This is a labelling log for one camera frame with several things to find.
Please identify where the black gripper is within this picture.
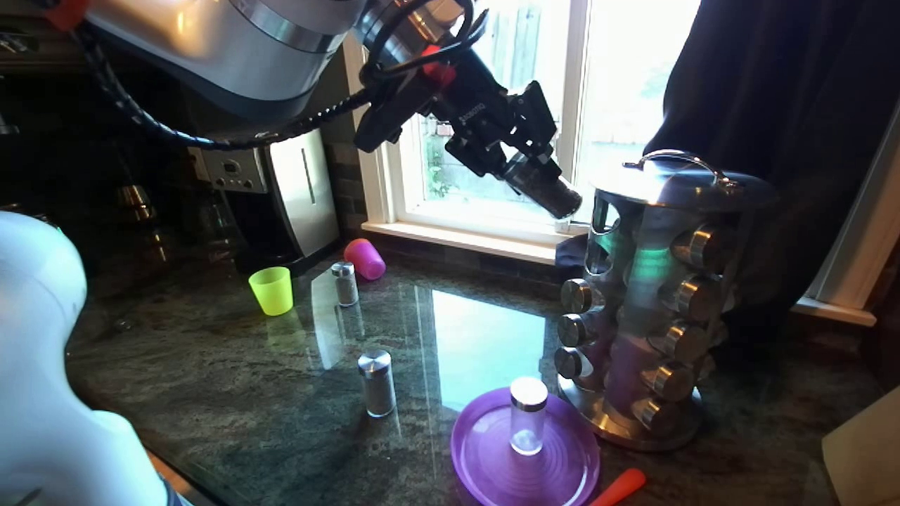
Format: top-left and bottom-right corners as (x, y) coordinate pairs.
(354, 45), (560, 181)

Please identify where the spice bottle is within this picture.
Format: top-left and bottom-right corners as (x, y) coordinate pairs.
(329, 261), (359, 308)
(502, 155), (582, 221)

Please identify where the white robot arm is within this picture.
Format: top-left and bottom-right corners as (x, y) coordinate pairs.
(0, 0), (579, 506)

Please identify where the silver rotating spice rack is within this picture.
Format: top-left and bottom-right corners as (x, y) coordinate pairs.
(553, 149), (775, 453)

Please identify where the pink plastic cup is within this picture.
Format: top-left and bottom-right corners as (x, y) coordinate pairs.
(343, 240), (385, 283)

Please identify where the silver toaster oven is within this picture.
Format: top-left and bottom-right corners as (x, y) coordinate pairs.
(197, 129), (339, 274)

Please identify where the dark curtain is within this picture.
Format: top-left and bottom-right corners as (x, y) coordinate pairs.
(653, 0), (900, 309)

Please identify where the green plastic cup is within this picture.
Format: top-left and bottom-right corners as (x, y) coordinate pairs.
(248, 268), (291, 319)

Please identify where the purple plastic plate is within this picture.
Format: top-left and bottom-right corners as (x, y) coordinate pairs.
(450, 389), (601, 506)

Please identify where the white cutting board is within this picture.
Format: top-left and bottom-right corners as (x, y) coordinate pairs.
(820, 389), (900, 506)

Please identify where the white window frame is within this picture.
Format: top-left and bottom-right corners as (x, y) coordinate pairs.
(354, 0), (900, 325)

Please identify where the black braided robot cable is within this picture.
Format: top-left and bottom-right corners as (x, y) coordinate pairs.
(73, 0), (489, 153)

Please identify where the orange utensil handle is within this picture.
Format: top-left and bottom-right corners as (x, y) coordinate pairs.
(588, 469), (646, 506)

